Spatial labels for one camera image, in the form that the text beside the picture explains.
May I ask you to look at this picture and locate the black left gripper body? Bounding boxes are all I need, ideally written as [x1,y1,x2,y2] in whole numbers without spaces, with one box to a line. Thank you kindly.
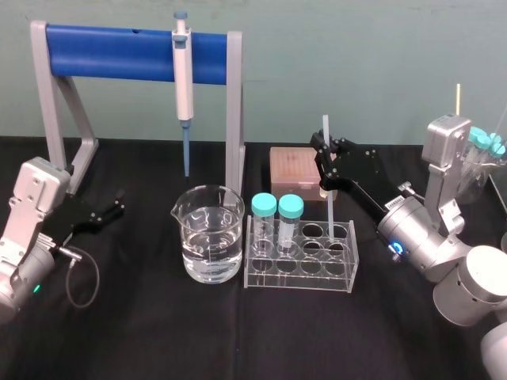
[40,192,103,247]

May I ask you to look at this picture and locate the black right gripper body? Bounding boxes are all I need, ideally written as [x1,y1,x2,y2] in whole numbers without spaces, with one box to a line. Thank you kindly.
[321,142,392,227]

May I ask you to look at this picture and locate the translucent stirring rod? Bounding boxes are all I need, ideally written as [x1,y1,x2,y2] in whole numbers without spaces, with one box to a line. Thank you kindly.
[321,114,338,243]

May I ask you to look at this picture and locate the brown pipette tip box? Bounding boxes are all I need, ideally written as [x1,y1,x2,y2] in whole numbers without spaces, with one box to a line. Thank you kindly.
[269,146,337,203]

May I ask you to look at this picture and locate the clear tube with teal cap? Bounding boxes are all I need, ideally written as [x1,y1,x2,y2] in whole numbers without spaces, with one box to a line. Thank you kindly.
[477,133,507,179]
[463,126,493,181]
[276,194,305,259]
[250,192,278,259]

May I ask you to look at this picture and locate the glass beaker with water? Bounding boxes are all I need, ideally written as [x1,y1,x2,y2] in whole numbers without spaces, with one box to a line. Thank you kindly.
[170,185,246,284]

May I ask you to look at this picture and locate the clear glass container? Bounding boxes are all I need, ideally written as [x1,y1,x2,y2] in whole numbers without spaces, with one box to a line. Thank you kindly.
[459,136,501,206]

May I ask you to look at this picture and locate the clear acrylic tube rack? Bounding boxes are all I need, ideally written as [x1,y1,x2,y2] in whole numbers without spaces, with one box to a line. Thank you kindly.
[242,215,360,295]

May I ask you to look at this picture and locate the black table cloth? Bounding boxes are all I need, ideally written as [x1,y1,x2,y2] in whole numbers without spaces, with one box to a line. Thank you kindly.
[0,135,507,380]

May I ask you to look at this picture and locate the white and blue pipette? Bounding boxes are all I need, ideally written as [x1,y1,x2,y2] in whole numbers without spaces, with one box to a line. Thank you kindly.
[170,10,195,178]

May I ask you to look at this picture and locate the grey stand with blue bar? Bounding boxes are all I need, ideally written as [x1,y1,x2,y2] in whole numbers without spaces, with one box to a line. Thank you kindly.
[29,19,246,198]

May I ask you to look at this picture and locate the thin dark cable silver plug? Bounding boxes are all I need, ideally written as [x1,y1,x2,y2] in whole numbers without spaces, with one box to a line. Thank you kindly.
[58,245,101,310]
[397,180,424,200]

